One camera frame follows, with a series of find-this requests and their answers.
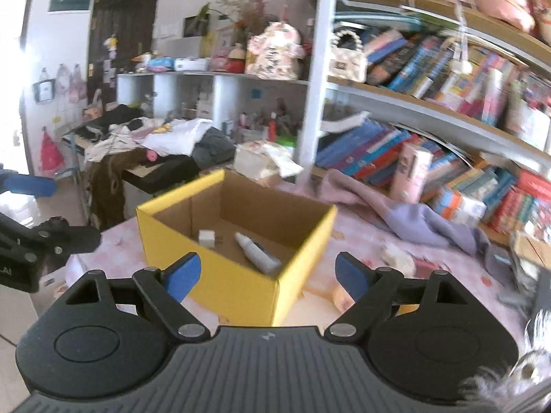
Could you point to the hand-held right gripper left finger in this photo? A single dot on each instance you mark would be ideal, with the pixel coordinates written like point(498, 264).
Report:
point(185, 277)

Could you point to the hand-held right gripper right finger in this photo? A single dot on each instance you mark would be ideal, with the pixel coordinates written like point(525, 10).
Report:
point(351, 277)

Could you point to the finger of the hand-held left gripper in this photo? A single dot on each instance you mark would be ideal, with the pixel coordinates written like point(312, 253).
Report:
point(56, 234)
point(30, 184)

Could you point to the yellow cardboard box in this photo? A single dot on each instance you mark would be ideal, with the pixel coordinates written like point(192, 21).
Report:
point(241, 284)

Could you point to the green lidded container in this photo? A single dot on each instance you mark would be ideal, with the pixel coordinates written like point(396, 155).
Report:
point(286, 141)

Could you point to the pink checked printed tablecloth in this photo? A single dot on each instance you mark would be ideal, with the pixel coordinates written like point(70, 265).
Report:
point(359, 234)

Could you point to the small white plug adapter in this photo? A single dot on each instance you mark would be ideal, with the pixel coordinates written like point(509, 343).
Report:
point(208, 238)

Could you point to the crumpled white paper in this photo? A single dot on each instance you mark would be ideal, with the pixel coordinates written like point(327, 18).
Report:
point(398, 258)

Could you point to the dark cloth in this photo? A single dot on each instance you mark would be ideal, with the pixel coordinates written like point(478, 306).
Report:
point(112, 185)

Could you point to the white squeeze tube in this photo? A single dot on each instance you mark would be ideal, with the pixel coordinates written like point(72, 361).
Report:
point(258, 257)

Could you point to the purple cloth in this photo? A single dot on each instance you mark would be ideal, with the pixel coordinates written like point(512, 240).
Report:
point(400, 219)

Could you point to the pink cylindrical tumbler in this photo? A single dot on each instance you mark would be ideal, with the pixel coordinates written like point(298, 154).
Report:
point(410, 172)

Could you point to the row of leaning books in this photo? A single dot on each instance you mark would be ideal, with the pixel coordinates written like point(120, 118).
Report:
point(370, 150)

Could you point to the orange and blue carton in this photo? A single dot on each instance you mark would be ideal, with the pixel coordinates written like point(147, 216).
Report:
point(459, 206)

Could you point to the white tissue pack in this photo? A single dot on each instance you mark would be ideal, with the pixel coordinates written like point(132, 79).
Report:
point(258, 161)

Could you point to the red bottle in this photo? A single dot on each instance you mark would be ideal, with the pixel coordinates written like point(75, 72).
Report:
point(272, 131)

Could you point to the low white shelf unit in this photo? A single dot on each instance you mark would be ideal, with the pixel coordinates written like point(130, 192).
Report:
point(172, 90)

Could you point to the wooden board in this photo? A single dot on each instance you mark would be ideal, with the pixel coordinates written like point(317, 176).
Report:
point(531, 247)

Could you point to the white wooden bookshelf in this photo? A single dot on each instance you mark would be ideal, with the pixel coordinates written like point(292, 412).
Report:
point(316, 94)

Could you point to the black door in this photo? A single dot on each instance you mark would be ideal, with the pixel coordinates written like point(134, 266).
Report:
point(125, 21)

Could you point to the grey fluffy fabric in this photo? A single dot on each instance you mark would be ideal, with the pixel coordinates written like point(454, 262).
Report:
point(508, 385)

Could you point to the white quilted handbag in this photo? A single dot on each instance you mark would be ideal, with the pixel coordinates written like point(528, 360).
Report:
point(348, 60)

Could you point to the row of shelved books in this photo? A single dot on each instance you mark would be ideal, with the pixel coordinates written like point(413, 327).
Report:
point(434, 69)

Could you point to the white storage bin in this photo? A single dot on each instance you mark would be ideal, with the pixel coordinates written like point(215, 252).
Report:
point(527, 122)

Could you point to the floral pink backpack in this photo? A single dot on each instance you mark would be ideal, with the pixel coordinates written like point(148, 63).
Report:
point(273, 51)

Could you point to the pink plush toy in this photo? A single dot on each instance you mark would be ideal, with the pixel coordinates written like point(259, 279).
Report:
point(503, 0)

